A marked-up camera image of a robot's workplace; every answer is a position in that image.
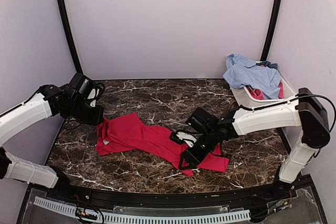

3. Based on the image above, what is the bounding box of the dark blue garment in bin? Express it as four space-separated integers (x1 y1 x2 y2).
256 61 278 70

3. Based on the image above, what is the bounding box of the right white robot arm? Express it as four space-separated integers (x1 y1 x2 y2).
178 88 335 200

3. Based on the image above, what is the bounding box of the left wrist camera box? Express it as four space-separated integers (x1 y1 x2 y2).
69 73 93 98

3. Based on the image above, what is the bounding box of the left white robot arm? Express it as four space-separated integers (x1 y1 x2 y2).
1 84 104 201

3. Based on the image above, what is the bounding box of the pink garment in bin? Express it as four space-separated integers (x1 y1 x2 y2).
247 81 284 100

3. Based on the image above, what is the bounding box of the light blue shirt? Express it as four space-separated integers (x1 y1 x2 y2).
223 54 281 99

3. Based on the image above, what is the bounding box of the red t-shirt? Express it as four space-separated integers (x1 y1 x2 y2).
94 112 229 177

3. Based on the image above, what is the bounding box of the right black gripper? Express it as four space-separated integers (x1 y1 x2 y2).
177 129 218 170

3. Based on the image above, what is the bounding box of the white plastic laundry bin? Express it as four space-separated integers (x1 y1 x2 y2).
223 62 295 105

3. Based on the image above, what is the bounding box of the left electronics board with wires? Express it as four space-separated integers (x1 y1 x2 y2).
71 194 105 223

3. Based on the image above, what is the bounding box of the white slotted cable duct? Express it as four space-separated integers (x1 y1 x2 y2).
33 197 251 224

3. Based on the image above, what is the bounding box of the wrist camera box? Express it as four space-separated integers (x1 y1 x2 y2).
186 107 219 134
69 73 93 98

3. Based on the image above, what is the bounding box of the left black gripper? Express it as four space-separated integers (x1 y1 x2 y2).
64 98 104 125

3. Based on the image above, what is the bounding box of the black frame post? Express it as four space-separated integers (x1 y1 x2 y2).
260 0 281 61
57 0 83 74

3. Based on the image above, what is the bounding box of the right black frame post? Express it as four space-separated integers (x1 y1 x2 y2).
260 0 281 61

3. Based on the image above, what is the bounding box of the right electronics board with wires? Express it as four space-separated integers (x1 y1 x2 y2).
266 198 292 216

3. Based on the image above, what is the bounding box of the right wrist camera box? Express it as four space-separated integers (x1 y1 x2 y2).
186 107 219 134

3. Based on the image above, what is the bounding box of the electronics board with wires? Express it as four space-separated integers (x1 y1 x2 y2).
266 198 292 216
71 194 105 223

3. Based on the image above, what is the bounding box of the left black frame post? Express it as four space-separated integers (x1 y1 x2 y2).
57 0 83 74

